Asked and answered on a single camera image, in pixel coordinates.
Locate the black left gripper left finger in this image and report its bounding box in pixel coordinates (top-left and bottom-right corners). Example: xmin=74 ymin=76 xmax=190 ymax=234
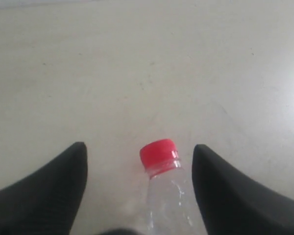
xmin=0 ymin=142 xmax=88 ymax=235

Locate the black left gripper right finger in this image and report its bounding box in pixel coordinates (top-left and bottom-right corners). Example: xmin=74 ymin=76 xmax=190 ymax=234
xmin=192 ymin=144 xmax=294 ymax=235

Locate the clear plastic water bottle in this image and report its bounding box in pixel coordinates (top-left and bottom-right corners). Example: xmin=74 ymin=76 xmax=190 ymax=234
xmin=140 ymin=139 xmax=206 ymax=235

